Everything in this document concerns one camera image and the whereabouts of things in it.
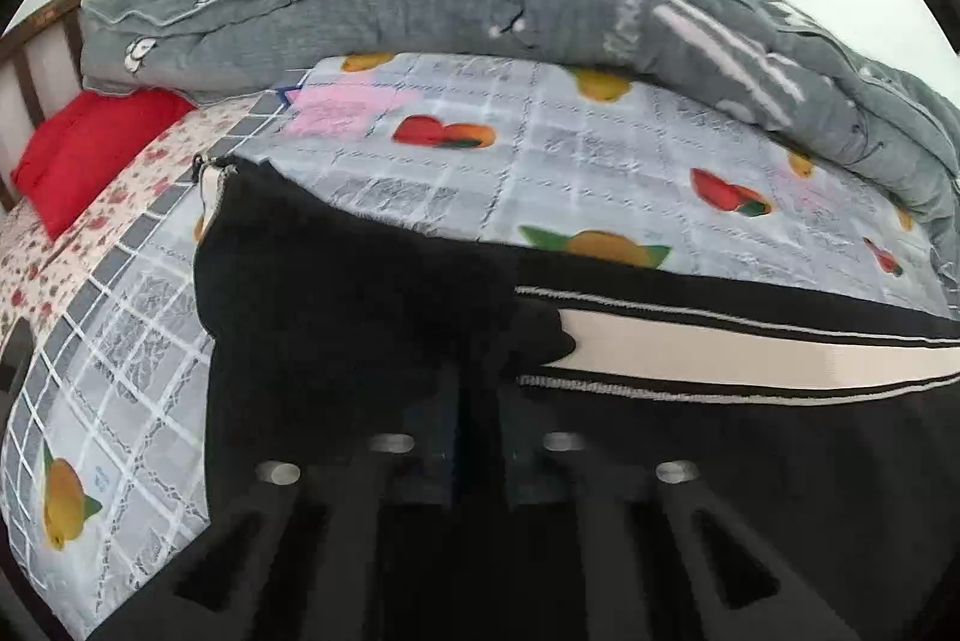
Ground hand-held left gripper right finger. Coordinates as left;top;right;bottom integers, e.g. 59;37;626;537
502;378;863;641

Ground floral bed sheet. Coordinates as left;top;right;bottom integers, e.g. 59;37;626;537
0;99;301;346

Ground grey quilt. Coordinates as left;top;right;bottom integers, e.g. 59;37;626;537
79;0;960;304

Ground black pants with white stripe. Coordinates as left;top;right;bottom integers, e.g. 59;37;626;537
193;157;960;641

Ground red pillow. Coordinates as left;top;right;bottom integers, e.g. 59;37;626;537
11;89;200;241

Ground fruit print bed sheet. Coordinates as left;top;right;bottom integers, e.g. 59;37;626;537
0;52;953;619

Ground wooden headboard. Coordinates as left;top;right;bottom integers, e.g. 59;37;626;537
0;0;226;214

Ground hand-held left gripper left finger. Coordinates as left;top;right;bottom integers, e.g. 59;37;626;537
88;365;462;641

